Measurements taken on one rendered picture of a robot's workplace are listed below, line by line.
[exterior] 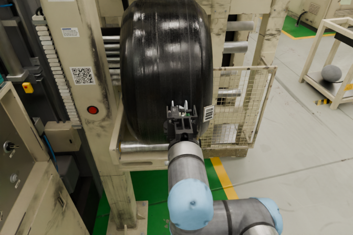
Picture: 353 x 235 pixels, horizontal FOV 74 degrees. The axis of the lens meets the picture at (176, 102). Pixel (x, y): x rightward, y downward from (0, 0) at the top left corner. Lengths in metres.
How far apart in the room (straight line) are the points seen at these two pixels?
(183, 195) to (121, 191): 1.03
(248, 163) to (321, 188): 0.57
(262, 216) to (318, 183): 1.78
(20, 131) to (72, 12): 0.46
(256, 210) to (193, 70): 0.39
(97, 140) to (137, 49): 0.55
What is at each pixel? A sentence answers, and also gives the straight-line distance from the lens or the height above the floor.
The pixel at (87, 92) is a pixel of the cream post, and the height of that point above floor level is 1.15.
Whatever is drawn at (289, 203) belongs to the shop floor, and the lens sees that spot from 2.07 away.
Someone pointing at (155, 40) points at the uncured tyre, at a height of 1.39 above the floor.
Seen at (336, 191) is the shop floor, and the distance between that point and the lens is 2.31.
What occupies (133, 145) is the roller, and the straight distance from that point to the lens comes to 1.01.
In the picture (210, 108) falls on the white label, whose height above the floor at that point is 1.19.
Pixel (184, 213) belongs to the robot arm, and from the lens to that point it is 0.41.
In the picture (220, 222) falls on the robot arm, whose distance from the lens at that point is 0.51.
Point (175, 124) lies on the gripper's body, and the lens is 0.54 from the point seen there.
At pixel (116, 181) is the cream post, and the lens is 1.35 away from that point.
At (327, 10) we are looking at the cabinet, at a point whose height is 0.41.
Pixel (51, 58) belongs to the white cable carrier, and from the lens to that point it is 0.92.
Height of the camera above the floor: 1.66
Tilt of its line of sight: 38 degrees down
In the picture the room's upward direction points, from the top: straight up
